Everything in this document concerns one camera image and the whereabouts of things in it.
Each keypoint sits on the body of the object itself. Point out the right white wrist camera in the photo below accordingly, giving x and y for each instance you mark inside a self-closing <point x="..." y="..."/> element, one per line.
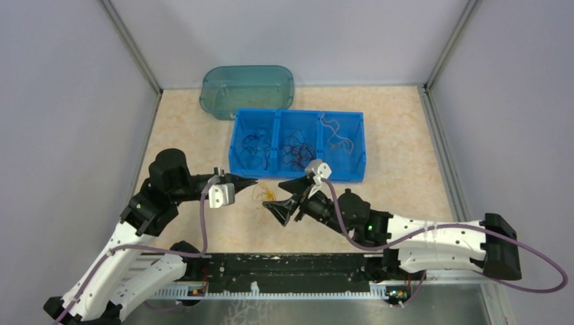
<point x="317" y="170"/>

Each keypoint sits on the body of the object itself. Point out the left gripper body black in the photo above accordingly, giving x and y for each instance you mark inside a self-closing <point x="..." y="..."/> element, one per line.
<point x="225" y="177"/>

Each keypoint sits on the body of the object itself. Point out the white cable duct strip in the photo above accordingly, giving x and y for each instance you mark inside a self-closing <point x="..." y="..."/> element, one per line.
<point x="183" y="292"/>

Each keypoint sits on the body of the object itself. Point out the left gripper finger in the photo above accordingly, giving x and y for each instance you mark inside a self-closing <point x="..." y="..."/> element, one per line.
<point x="242" y="185"/>
<point x="236" y="178"/>

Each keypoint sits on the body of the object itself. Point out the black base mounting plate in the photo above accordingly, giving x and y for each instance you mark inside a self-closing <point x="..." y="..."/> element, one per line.
<point x="284" y="284"/>

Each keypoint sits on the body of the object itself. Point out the blue three-compartment bin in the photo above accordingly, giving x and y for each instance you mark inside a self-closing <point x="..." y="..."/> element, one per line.
<point x="279" y="144"/>

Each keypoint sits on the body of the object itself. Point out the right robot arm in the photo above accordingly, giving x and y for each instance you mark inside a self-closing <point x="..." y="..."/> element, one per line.
<point x="409" y="245"/>

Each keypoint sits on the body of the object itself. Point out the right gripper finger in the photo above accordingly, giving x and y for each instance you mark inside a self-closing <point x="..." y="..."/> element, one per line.
<point x="300" y="186"/>
<point x="281" y="210"/>

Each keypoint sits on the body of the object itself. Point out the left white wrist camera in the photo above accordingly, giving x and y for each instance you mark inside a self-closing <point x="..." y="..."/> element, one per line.
<point x="221" y="195"/>

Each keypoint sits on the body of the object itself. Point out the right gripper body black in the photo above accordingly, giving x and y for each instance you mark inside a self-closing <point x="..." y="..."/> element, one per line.
<point x="317" y="206"/>

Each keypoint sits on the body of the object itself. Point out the aluminium frame rail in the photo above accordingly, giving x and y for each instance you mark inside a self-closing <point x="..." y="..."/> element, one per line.
<point x="351" y="267"/>

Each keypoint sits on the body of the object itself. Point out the teal transparent plastic tub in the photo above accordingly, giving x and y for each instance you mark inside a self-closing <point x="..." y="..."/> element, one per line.
<point x="226" y="89"/>

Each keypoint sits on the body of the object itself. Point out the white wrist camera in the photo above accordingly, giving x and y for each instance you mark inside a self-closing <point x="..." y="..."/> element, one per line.
<point x="221" y="195"/>
<point x="317" y="170"/>

